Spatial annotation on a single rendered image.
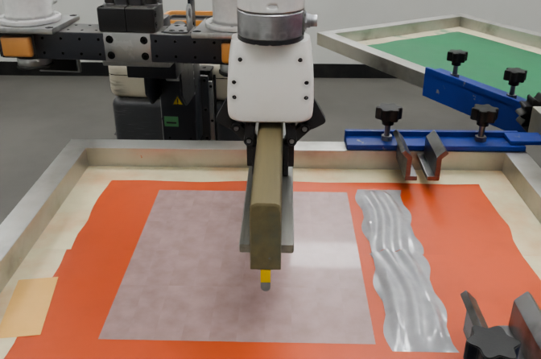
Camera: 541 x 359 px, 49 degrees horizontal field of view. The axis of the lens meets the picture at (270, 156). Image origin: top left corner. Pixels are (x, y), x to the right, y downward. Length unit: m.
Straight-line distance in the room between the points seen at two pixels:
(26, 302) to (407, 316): 0.44
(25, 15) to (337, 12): 3.46
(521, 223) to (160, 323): 0.53
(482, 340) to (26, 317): 0.49
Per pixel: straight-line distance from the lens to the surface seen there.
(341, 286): 0.75
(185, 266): 0.78
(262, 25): 0.64
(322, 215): 0.89
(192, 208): 0.91
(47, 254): 0.85
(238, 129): 0.71
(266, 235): 0.56
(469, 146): 1.05
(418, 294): 0.74
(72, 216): 0.93
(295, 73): 0.67
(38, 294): 0.78
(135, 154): 1.04
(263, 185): 0.58
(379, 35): 1.92
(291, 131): 0.71
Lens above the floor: 1.41
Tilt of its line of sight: 25 degrees down
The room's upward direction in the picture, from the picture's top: straight up
